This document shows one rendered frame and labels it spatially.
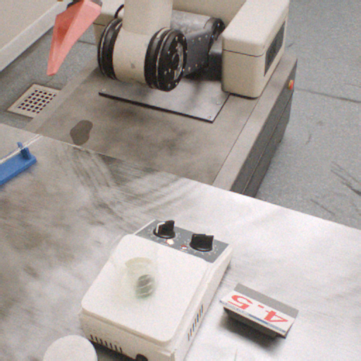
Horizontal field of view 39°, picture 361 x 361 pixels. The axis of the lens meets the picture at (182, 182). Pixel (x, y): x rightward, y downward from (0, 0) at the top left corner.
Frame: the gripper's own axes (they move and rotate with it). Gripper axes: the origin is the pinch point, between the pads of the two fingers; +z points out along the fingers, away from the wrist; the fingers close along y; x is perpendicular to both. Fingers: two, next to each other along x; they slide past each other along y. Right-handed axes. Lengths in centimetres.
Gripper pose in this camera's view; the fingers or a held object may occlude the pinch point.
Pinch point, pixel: (5, 48)
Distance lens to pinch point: 52.5
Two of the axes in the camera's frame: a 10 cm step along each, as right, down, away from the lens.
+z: -2.1, 9.7, -1.1
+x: 6.0, 0.4, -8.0
